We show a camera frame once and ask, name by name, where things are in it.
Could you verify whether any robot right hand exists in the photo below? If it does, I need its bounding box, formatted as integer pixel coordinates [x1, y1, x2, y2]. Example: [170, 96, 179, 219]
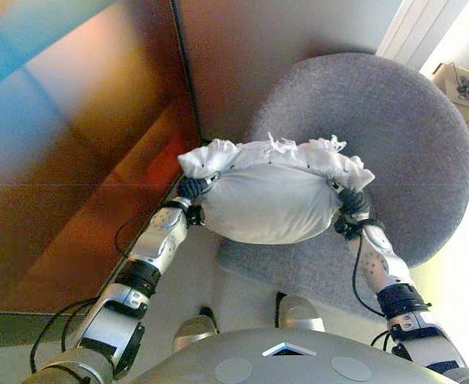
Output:
[326, 179, 374, 220]

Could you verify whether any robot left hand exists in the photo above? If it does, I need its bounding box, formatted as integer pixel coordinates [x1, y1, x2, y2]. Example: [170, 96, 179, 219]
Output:
[177, 171, 222, 201]

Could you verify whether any white fringed cushion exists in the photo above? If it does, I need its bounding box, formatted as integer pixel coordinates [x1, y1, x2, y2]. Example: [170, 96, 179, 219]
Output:
[177, 134, 375, 245]

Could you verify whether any grey fabric armchair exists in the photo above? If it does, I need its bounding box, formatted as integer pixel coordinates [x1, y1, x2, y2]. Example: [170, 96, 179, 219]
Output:
[217, 52, 469, 321]

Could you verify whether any reddish brown wooden cabinet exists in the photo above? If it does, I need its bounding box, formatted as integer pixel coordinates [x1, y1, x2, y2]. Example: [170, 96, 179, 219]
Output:
[0, 0, 203, 349]

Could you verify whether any silver robot right leg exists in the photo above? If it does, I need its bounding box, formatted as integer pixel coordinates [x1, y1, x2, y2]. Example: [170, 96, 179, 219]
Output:
[275, 291, 326, 333]

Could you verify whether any white ribbed panel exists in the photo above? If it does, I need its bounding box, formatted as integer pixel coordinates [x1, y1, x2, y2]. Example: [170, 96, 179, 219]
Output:
[376, 0, 469, 72]

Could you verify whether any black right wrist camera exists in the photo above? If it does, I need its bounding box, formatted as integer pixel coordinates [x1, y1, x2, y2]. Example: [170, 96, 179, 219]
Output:
[333, 215, 383, 241]

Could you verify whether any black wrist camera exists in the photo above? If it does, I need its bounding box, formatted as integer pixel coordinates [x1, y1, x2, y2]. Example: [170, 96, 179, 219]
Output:
[186, 204, 206, 227]
[333, 215, 383, 241]

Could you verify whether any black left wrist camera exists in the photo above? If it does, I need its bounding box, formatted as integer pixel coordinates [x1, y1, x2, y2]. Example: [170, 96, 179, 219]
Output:
[186, 204, 206, 227]

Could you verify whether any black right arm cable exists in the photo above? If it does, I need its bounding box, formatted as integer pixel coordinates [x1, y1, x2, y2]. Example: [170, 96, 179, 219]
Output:
[351, 235, 388, 319]

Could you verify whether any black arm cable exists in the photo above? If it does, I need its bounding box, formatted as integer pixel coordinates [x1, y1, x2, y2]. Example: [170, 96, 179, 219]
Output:
[351, 235, 388, 319]
[29, 215, 147, 374]

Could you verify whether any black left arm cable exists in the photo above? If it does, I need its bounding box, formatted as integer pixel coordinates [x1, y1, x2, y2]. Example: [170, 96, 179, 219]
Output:
[29, 215, 147, 374]

